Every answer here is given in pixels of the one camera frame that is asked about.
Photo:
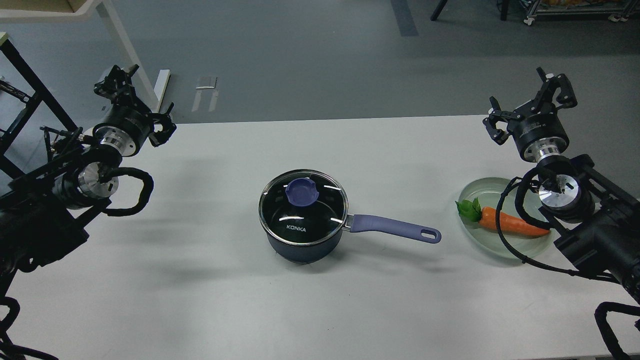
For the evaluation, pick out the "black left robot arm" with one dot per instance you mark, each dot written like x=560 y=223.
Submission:
x=46 y=211

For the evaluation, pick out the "dark blue saucepan purple handle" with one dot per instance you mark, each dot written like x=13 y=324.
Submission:
x=355 y=223

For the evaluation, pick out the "clear green glass plate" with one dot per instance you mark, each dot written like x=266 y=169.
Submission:
x=488 y=191

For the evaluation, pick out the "orange toy carrot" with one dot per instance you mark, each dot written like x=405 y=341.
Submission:
x=489 y=218

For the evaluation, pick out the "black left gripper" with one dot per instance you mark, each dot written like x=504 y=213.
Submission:
x=124 y=126

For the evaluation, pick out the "glass lid purple knob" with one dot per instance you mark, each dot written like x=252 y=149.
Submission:
x=302 y=207

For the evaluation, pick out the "metal cart with casters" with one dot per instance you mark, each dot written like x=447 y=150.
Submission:
x=615 y=11

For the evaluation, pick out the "white table frame leg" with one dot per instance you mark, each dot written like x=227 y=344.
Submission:
x=66 y=11

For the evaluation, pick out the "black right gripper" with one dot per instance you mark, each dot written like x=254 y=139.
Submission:
x=537 y=129

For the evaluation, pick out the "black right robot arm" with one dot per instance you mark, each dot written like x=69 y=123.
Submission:
x=596 y=220

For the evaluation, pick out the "black metal rack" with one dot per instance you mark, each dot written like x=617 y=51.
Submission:
x=41 y=96

